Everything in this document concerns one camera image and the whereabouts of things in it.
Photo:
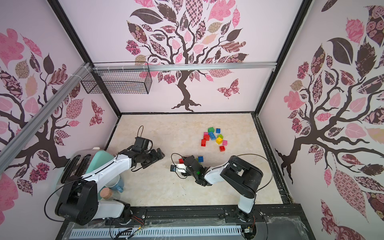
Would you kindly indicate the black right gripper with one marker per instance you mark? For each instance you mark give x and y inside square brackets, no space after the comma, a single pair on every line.
[188,163]

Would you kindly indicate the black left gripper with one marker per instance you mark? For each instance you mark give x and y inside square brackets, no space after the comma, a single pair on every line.
[156,158]

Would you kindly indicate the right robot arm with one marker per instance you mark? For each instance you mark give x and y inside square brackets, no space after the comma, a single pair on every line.
[244,177]

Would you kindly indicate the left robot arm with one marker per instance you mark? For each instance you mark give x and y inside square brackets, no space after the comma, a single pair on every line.
[78,201]

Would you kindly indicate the yellow lego brick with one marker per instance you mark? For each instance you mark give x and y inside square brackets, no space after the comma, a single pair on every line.
[219,140]

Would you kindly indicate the long blue lego brick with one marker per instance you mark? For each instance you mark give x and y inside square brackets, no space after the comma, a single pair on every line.
[212,135]

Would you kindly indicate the blue mug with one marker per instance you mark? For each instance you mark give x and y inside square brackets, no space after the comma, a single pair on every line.
[116,184]

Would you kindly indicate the cork lid jar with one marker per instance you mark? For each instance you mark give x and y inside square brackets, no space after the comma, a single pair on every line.
[109,194]

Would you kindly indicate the mint green toaster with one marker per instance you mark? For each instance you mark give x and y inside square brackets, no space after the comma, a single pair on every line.
[83,162]

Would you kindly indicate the white slotted cable duct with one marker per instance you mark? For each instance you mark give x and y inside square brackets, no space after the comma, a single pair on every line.
[160,233]

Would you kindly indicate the black wire basket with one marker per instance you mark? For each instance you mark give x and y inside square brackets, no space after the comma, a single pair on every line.
[118,78]

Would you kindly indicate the aluminium frame bar back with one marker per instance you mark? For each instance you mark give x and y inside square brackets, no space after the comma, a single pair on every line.
[189,67]

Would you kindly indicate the aluminium frame bar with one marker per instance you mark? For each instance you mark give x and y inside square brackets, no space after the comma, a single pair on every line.
[11,150]
[189,67]

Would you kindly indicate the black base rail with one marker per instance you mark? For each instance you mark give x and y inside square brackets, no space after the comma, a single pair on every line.
[265,222]

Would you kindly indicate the aluminium frame bar left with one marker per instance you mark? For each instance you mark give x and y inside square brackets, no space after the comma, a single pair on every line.
[11,150]

